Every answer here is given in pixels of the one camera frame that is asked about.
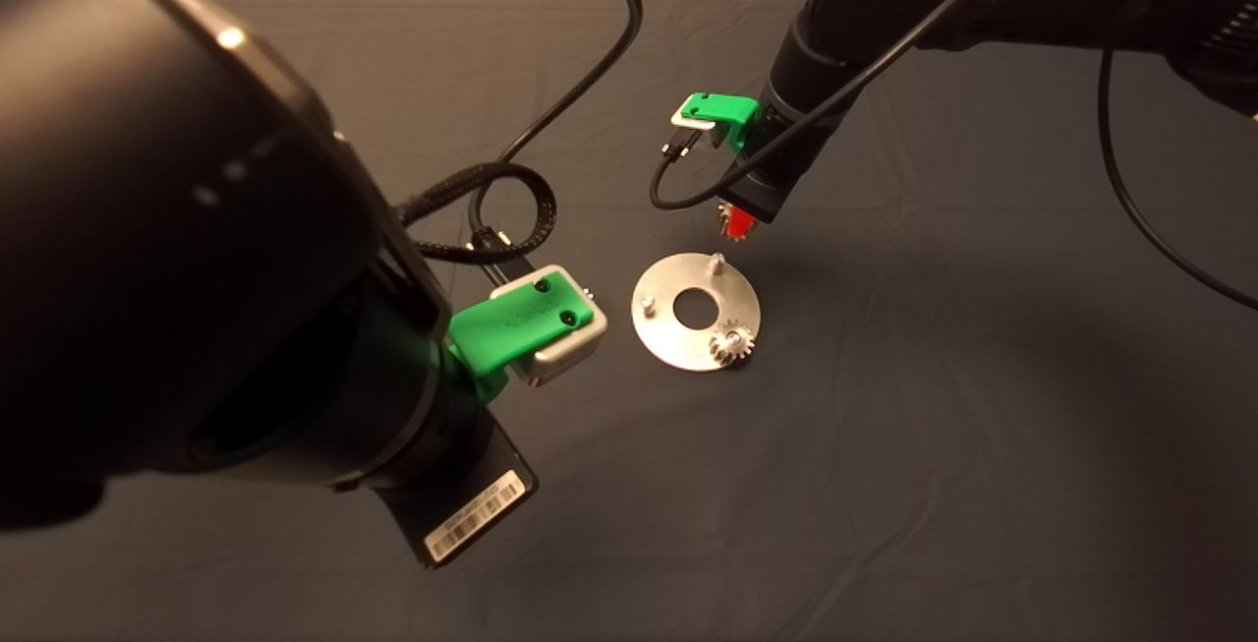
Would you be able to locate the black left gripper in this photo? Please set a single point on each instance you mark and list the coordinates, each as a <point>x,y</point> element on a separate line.
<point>457,509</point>

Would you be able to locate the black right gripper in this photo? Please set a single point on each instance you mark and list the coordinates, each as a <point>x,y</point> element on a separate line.
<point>762,192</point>

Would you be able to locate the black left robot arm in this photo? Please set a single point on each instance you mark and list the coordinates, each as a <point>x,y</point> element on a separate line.
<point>197,209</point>

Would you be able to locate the round metal carrier plate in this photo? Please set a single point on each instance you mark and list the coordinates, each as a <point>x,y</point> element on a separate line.
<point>658,327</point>

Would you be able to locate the dark table cloth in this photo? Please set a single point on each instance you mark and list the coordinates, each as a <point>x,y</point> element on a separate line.
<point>737,524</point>

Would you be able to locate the right wrist green camera mount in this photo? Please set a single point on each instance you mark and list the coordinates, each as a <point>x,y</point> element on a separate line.
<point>727,109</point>

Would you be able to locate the wrist green camera mount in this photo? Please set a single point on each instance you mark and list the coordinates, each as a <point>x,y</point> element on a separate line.
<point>516,318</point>
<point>727,109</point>

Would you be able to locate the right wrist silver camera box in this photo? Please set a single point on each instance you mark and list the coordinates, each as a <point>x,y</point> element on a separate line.
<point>688,119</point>

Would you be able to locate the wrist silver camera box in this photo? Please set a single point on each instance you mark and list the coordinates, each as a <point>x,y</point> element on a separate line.
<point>568,357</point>
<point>688,119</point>

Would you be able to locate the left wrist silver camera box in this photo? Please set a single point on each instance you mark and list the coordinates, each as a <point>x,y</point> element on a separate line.
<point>568,357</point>

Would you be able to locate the left wrist green camera mount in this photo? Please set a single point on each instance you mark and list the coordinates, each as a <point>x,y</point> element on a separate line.
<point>516,318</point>

